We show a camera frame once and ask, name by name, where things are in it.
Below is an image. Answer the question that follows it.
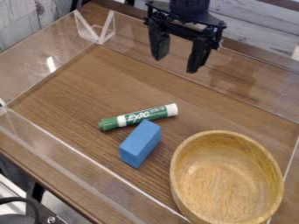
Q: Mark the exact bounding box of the brown wooden bowl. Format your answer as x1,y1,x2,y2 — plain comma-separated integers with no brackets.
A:
170,130,284,224

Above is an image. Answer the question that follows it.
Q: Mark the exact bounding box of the black metal table frame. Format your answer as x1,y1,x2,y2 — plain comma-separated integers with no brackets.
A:
25,182,68,224

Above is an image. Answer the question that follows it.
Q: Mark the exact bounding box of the green Expo marker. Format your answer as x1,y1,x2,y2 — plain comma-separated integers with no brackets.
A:
98,103,179,131

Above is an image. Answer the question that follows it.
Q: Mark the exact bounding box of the blue rectangular block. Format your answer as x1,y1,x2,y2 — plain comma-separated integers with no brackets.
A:
119,120,162,168

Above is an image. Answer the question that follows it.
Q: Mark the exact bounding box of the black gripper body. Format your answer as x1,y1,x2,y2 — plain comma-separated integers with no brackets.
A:
144,0,227,49

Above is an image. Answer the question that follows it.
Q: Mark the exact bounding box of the clear acrylic enclosure wall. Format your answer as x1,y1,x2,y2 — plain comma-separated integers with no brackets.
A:
0,8,299,224

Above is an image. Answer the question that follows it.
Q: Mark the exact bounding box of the black cable lower left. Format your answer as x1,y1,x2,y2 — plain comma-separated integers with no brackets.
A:
0,196,41,224

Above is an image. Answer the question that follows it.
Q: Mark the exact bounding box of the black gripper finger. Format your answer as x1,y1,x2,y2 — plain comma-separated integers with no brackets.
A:
187,38,211,74
148,24,171,60

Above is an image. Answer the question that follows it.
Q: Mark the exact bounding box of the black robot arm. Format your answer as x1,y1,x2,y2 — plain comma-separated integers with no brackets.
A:
144,0,227,74

